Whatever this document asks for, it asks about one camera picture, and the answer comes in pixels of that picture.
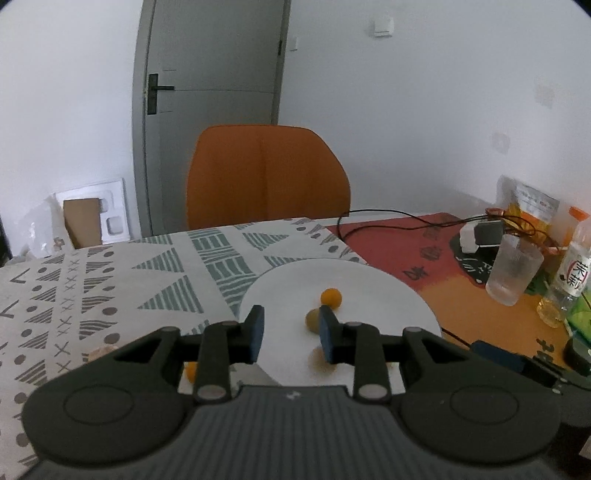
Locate green packet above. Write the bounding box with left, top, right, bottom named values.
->
left=566, top=295, right=591, bottom=337

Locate long peeled pomelo segment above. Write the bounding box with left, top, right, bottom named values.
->
left=85, top=344, right=119, bottom=363

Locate white foam packaging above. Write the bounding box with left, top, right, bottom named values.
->
left=55, top=178, right=130, bottom=245

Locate grey small box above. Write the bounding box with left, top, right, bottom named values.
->
left=475, top=222, right=507, bottom=248

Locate white round plate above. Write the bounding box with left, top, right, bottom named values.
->
left=239, top=258, right=443, bottom=386

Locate patterned white green tablecloth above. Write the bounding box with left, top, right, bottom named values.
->
left=0, top=217, right=444, bottom=472

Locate small tan green fruit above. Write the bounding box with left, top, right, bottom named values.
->
left=307, top=345, right=327, bottom=374

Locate white power adapter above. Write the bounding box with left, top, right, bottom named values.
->
left=459, top=226, right=482, bottom=254

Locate long black cable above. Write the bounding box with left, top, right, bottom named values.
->
left=336, top=209, right=568, bottom=254

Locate black door handle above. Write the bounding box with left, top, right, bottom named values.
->
left=144, top=73, right=175, bottom=115

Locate clear plastic cup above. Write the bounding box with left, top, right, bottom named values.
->
left=486, top=233, right=546, bottom=306

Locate clear bottle orange cap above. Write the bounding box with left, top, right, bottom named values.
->
left=537, top=206, right=591, bottom=328

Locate clear plastic wrap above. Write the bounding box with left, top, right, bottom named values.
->
left=19, top=194, right=70, bottom=258

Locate yellow snack bag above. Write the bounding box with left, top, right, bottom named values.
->
left=501, top=175, right=561, bottom=250

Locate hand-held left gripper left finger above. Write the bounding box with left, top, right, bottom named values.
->
left=111, top=305, right=266, bottom=404

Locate black round object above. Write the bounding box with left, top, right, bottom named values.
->
left=565, top=337, right=591, bottom=376

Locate brown cardboard box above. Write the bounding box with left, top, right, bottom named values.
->
left=63, top=198, right=103, bottom=249

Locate grey door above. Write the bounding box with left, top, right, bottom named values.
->
left=131, top=0, right=290, bottom=238

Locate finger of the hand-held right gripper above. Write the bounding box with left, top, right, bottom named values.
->
left=471, top=340, right=571, bottom=386

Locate orange chair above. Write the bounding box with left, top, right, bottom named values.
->
left=186, top=124, right=352, bottom=230

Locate red orange printed mat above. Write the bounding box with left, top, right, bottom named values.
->
left=325, top=212, right=591, bottom=370

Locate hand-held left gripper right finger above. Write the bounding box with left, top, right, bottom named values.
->
left=318, top=305, right=469, bottom=401

